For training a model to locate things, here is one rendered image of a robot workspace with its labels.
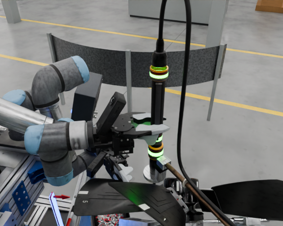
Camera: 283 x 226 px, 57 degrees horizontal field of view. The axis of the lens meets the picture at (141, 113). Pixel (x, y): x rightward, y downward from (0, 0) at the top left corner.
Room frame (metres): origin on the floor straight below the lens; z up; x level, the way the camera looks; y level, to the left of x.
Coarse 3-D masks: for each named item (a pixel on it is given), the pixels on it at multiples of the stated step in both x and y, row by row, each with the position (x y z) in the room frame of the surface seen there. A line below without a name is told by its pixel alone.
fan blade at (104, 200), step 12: (96, 180) 0.66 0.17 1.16; (108, 180) 0.65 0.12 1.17; (120, 180) 0.65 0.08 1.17; (96, 192) 0.58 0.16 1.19; (108, 192) 0.58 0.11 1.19; (84, 204) 0.52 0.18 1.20; (96, 204) 0.52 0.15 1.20; (108, 204) 0.52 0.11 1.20; (120, 204) 0.53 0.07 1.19; (132, 204) 0.53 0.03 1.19
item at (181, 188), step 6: (168, 180) 0.58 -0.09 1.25; (174, 180) 0.57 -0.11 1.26; (192, 180) 0.57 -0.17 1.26; (198, 180) 0.59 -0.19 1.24; (168, 186) 0.57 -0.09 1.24; (174, 186) 0.56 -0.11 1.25; (180, 186) 0.55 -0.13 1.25; (198, 186) 0.57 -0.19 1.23; (180, 192) 0.54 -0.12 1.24; (186, 192) 0.54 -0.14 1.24; (186, 198) 0.52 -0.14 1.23; (192, 198) 0.53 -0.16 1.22; (186, 204) 0.52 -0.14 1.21; (192, 204) 0.52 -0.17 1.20; (192, 210) 0.51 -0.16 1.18; (186, 216) 0.48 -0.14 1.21; (192, 216) 0.48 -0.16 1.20; (198, 216) 0.48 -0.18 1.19
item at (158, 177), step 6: (162, 162) 0.52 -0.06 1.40; (168, 162) 0.52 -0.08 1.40; (156, 168) 0.52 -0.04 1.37; (162, 168) 0.51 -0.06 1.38; (144, 174) 0.55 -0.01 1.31; (150, 174) 0.55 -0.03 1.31; (156, 174) 0.53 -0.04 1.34; (162, 174) 0.53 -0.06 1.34; (150, 180) 0.53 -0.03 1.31; (156, 180) 0.53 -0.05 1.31; (162, 180) 0.53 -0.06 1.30
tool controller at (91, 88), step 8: (88, 80) 1.29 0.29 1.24; (96, 80) 1.31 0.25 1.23; (80, 88) 1.19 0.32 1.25; (88, 88) 1.21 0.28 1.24; (96, 88) 1.22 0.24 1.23; (80, 96) 1.14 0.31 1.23; (88, 96) 1.14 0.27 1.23; (96, 96) 1.17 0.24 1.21; (80, 104) 1.14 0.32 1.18; (88, 104) 1.14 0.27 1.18; (96, 104) 1.23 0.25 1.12; (72, 112) 1.14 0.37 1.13; (80, 112) 1.14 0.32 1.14; (88, 112) 1.14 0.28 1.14; (96, 112) 1.21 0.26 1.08; (80, 120) 1.14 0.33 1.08; (88, 120) 1.14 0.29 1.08
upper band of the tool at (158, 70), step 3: (150, 66) 0.56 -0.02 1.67; (153, 66) 0.58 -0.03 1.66; (165, 66) 0.57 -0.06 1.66; (150, 69) 0.55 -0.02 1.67; (153, 69) 0.58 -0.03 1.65; (156, 69) 0.58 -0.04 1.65; (159, 69) 0.58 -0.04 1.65; (162, 69) 0.58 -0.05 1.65; (165, 69) 0.57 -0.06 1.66; (159, 72) 0.54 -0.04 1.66; (162, 72) 0.54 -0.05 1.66; (156, 75) 0.54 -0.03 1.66; (159, 75) 0.54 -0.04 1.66; (162, 75) 0.54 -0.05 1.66; (156, 78) 0.54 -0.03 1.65; (159, 78) 0.54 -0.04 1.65; (156, 81) 0.54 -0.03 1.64; (162, 81) 0.54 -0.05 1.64
